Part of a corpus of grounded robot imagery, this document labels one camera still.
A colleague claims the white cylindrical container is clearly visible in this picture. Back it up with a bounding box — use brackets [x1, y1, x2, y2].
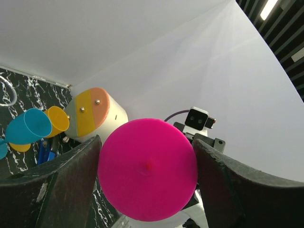
[65, 87, 129, 143]

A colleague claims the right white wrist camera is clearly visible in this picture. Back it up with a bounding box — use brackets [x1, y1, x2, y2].
[185, 106, 216, 131]

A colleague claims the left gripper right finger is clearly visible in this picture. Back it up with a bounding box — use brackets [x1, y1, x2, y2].
[193, 139, 304, 228]

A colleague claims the blue wine glass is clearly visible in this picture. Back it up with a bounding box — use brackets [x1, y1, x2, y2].
[0, 108, 52, 159]

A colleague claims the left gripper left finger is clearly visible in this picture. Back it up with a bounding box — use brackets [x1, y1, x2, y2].
[0, 136, 101, 228]

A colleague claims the pink wine glass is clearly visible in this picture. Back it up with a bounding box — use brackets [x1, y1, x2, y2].
[98, 118, 198, 222]

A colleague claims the yellow wine glass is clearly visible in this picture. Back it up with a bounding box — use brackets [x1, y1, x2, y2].
[9, 106, 70, 152]

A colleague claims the chrome wine glass rack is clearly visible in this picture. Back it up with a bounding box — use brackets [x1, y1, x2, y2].
[0, 76, 18, 108]

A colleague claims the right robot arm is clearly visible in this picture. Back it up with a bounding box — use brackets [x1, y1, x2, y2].
[112, 120, 226, 228]

